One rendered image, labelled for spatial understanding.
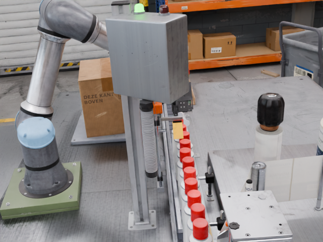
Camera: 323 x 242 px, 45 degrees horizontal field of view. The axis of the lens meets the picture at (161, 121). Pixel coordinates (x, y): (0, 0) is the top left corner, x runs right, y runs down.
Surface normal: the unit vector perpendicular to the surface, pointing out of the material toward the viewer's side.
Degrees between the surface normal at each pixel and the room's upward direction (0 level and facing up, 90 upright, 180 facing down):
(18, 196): 1
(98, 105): 90
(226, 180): 0
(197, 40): 90
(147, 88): 90
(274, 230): 0
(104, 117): 90
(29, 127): 9
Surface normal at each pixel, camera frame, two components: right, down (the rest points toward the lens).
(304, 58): -0.88, 0.29
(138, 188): 0.04, 0.43
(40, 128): 0.01, -0.84
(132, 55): -0.54, 0.39
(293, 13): -0.99, 0.11
